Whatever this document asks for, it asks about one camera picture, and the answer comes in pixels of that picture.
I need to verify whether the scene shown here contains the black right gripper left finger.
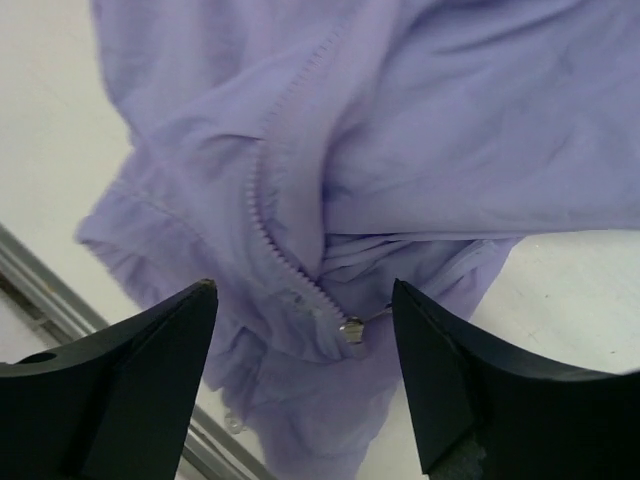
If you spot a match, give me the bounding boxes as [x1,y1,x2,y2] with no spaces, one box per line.
[1,280,218,479]

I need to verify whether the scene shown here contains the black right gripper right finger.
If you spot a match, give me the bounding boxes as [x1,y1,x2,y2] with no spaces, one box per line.
[392,281,639,480]

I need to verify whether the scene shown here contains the lilac zip jacket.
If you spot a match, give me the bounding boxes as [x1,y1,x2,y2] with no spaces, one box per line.
[76,1,639,479]

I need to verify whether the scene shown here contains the aluminium table front rail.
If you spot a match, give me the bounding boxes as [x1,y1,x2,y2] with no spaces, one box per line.
[1,228,273,479]

